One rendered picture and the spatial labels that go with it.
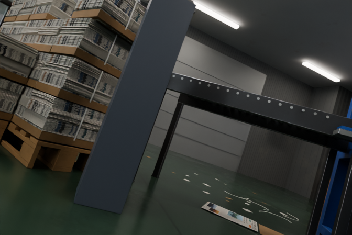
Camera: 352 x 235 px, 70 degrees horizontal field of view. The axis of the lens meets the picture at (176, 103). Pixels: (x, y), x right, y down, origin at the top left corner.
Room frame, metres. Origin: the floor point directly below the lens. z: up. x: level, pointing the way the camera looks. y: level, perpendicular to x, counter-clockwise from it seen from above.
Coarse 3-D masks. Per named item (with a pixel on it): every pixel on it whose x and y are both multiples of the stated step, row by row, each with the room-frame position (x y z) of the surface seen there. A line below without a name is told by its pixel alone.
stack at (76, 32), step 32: (32, 32) 1.70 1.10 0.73; (64, 32) 1.43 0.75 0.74; (96, 32) 1.34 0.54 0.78; (64, 64) 1.34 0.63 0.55; (32, 96) 1.45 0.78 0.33; (96, 96) 1.45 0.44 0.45; (64, 128) 1.37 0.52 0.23; (96, 128) 1.51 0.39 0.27; (32, 160) 1.29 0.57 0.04; (64, 160) 1.42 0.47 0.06
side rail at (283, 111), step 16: (176, 80) 1.71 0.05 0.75; (192, 80) 1.67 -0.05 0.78; (192, 96) 1.70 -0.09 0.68; (208, 96) 1.63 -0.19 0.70; (224, 96) 1.59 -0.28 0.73; (240, 96) 1.56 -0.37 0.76; (256, 96) 1.53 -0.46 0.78; (256, 112) 1.52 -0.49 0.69; (272, 112) 1.49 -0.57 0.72; (288, 112) 1.46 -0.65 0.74; (304, 112) 1.43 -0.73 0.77; (320, 112) 1.41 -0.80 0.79; (304, 128) 1.45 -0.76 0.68; (320, 128) 1.40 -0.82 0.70; (336, 128) 1.37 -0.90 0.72
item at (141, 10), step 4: (140, 4) 1.44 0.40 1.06; (140, 8) 1.45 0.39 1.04; (144, 8) 1.47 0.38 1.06; (136, 12) 1.43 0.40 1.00; (140, 12) 1.45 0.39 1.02; (144, 12) 1.47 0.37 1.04; (136, 16) 1.44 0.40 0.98; (140, 16) 1.46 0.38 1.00; (136, 20) 1.45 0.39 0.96; (140, 20) 1.47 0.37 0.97; (136, 24) 1.45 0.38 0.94; (132, 28) 1.44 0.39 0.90; (136, 28) 1.46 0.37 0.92; (136, 32) 1.47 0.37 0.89; (128, 40) 1.47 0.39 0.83
